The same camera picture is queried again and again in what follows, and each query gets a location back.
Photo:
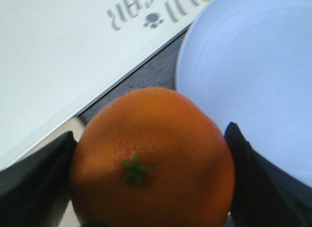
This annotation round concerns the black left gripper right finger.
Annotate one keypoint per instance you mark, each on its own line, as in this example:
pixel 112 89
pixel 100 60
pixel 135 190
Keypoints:
pixel 265 195

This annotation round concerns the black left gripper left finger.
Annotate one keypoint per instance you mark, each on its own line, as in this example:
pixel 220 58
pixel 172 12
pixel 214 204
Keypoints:
pixel 34 191

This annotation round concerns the orange fruit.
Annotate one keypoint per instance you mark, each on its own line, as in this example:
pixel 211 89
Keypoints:
pixel 152 158

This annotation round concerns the light blue plate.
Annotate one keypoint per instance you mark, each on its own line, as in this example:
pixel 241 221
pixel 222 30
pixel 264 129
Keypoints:
pixel 250 62

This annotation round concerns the white rectangular tray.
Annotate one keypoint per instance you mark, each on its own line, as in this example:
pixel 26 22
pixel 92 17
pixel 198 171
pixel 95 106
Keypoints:
pixel 59 56

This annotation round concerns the wooden cutting board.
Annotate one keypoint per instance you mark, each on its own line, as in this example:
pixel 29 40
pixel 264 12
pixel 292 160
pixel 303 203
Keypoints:
pixel 77 127

